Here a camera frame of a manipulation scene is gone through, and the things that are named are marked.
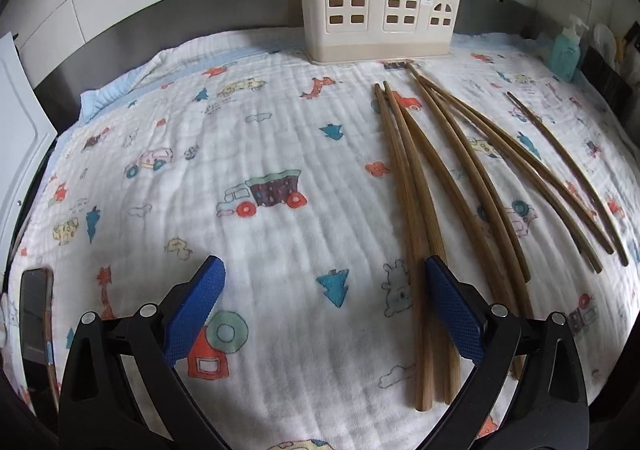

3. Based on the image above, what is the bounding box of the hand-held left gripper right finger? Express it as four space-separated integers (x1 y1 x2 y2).
424 255 592 450

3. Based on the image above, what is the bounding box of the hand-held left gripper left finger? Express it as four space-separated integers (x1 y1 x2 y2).
57 255 231 450

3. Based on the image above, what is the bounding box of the brown wooden chopstick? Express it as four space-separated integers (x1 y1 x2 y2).
412 70 604 274
382 80 462 405
400 60 616 256
506 91 630 267
406 61 532 282
372 83 434 413
387 85 536 321

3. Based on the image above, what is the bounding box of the cream plastic utensil holder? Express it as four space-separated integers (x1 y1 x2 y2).
295 0 467 65

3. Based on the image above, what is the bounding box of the black smartphone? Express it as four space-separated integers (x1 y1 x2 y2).
19 267 55 366

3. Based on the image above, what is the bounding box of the cartoon printed white blanket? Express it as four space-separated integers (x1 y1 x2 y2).
10 25 640 450

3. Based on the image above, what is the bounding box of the white appliance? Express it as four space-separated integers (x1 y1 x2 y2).
0 33 58 231

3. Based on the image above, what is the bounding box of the teal soap pump bottle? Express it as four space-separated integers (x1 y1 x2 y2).
547 14 590 82

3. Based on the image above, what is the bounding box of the black box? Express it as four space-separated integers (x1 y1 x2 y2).
582 43 640 106

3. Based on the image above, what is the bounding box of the white plastic object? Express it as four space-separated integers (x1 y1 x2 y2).
593 23 618 62

